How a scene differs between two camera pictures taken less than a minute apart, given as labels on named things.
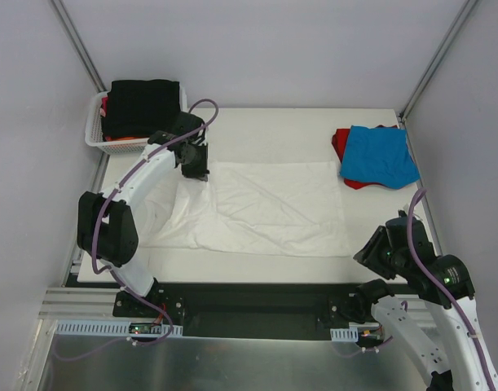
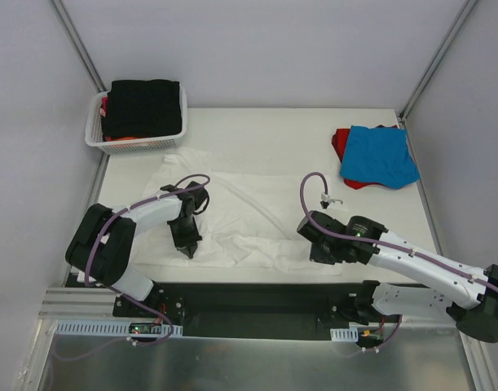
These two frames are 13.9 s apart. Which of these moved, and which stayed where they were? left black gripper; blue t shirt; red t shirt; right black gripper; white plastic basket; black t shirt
Moved: right black gripper; left black gripper
Stayed: red t shirt; blue t shirt; black t shirt; white plastic basket
